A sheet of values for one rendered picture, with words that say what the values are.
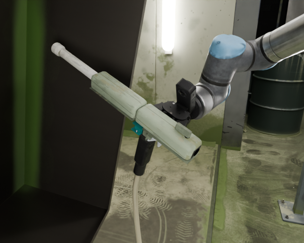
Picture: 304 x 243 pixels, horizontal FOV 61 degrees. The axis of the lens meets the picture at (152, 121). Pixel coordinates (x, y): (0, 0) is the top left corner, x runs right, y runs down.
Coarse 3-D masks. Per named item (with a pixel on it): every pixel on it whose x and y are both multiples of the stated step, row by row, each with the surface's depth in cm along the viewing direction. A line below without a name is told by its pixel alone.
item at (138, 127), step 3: (135, 123) 58; (135, 126) 58; (138, 126) 58; (141, 126) 58; (132, 129) 59; (135, 129) 59; (138, 129) 58; (141, 129) 58; (135, 132) 59; (138, 132) 58; (141, 132) 59
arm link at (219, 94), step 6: (198, 84) 75; (204, 84) 75; (210, 84) 74; (210, 90) 73; (216, 90) 74; (222, 90) 75; (228, 90) 80; (216, 96) 74; (222, 96) 77; (216, 102) 75; (222, 102) 81
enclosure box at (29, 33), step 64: (0, 0) 65; (64, 0) 72; (128, 0) 69; (0, 64) 71; (64, 64) 79; (128, 64) 75; (0, 128) 78; (64, 128) 87; (0, 192) 86; (64, 192) 97
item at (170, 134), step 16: (64, 48) 70; (80, 64) 66; (96, 80) 61; (112, 80) 61; (112, 96) 59; (128, 96) 58; (128, 112) 57; (144, 112) 55; (160, 112) 56; (144, 128) 57; (160, 128) 53; (176, 128) 52; (144, 144) 60; (176, 144) 51; (192, 144) 50; (144, 160) 63
